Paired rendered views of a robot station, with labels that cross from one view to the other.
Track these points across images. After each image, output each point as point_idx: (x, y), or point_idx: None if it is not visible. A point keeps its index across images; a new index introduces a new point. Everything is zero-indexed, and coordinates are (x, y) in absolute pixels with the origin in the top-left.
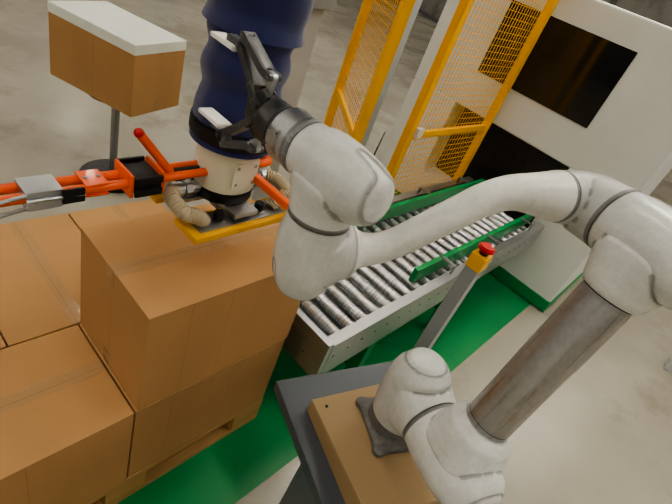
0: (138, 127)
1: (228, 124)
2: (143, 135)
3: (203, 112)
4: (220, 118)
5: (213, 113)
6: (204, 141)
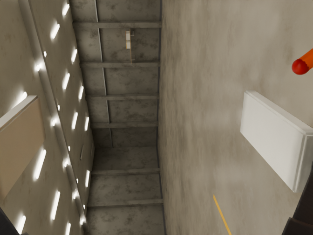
0: (291, 66)
1: (298, 150)
2: (306, 64)
3: (251, 143)
4: (273, 133)
5: (257, 123)
6: None
